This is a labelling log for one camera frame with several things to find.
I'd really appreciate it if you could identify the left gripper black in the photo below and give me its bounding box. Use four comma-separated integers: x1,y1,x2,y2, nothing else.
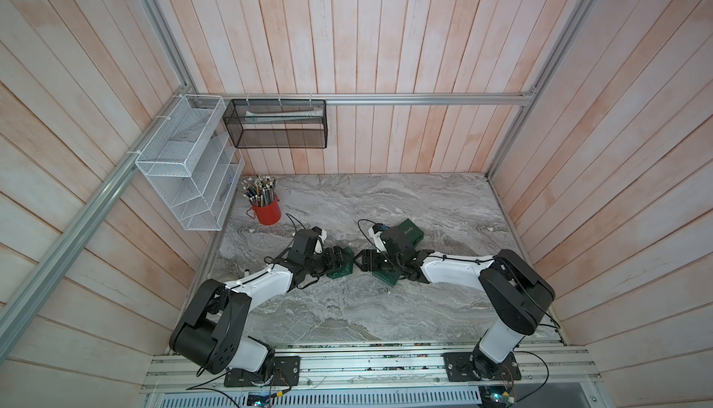
305,245,353,277

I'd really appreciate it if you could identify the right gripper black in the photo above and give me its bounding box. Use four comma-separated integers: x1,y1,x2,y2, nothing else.
351,250,403,274

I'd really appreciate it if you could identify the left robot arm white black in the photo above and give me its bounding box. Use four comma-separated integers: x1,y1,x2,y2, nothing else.
169,227,355,379

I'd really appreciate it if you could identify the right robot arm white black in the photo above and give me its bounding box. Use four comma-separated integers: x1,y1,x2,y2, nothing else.
355,223,556,382

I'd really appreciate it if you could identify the left green jewelry box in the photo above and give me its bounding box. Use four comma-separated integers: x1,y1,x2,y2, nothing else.
325,246,355,279

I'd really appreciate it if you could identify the green jewelry box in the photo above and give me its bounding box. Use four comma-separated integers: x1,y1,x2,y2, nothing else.
397,219,424,247
325,246,355,279

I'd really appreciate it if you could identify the right green jewelry box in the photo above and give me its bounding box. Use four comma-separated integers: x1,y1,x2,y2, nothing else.
397,219,424,247

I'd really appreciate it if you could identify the red pencil cup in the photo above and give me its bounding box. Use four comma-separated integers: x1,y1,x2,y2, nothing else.
246,198,282,226

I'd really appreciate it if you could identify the pencils bundle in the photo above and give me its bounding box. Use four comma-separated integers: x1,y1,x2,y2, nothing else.
242,175,278,208

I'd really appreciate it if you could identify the black mesh basket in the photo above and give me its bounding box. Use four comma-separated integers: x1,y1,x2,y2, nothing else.
223,98,329,149

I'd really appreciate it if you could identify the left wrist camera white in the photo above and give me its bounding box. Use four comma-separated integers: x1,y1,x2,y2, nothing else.
312,226,327,255

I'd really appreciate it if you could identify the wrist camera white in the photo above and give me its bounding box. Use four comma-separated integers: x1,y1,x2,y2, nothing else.
369,223,388,253
312,226,327,255

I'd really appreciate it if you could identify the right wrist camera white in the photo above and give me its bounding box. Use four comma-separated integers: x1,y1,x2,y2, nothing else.
369,223,388,253

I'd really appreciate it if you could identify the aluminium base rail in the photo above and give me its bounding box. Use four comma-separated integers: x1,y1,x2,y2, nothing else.
140,340,603,394

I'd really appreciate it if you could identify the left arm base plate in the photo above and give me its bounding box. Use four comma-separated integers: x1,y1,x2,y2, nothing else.
224,356,301,388

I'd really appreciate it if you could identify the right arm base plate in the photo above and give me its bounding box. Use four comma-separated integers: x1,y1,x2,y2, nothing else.
443,352,522,382

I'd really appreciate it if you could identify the white wire mesh shelf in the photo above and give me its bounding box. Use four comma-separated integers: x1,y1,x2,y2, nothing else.
136,94,244,232

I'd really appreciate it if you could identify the aluminium frame rail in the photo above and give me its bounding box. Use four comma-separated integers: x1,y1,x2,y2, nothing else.
220,92,534,107

